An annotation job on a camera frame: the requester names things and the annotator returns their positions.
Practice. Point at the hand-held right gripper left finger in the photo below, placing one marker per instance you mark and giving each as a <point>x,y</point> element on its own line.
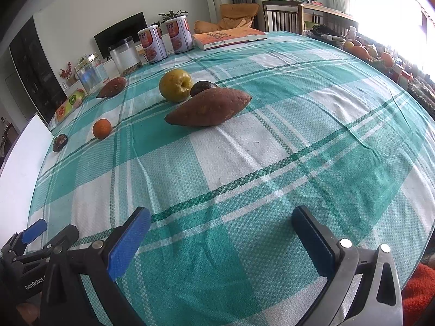
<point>127,244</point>

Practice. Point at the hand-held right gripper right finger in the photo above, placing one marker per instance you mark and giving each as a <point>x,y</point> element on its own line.
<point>312,241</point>

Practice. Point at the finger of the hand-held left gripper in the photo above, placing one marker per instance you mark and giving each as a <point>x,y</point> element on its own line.
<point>66,236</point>
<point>34,231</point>

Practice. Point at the dark mangosteen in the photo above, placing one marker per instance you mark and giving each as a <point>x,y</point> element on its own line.
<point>60,142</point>
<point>200,87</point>

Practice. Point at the small sweet potato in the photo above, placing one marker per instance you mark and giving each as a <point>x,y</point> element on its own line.
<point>112,87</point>

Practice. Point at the large sweet potato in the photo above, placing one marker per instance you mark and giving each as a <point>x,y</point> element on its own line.
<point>209,108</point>

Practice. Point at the yellow apple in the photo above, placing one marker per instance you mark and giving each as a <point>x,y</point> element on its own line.
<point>175,85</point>

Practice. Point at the green checked tablecloth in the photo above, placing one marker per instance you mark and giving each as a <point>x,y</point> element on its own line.
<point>272,176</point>

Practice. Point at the orange fleece clothing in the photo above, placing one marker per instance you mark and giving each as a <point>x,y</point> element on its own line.
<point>419,292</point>

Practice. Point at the fruit-printed box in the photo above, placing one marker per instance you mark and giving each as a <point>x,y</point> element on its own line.
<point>69,104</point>

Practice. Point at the low clear container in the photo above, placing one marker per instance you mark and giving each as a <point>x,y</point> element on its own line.
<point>90,78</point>

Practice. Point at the red flowers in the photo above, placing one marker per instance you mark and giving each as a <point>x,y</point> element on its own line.
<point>66,72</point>

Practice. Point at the dark display cabinet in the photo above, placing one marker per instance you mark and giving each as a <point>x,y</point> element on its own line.
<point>35,68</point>

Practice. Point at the tall clear container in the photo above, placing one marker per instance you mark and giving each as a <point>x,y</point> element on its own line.
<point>125,56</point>

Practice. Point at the basket of oranges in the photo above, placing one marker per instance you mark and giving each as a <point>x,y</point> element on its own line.
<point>362,52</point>

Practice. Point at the red label can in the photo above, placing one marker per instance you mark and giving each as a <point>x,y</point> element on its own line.
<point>153,46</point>
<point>179,35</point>

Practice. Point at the black television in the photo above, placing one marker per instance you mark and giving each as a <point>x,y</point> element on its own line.
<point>119,34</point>

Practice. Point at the orange cover book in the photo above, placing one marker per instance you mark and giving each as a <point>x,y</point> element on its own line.
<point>227,38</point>

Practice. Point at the wooden slatted chair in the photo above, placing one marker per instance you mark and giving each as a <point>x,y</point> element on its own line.
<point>282,15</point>

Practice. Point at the large potted plant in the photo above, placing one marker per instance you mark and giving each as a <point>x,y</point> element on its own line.
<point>173,15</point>

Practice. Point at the orange lounge chair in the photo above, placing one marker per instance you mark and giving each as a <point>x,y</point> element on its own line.
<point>234,15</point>

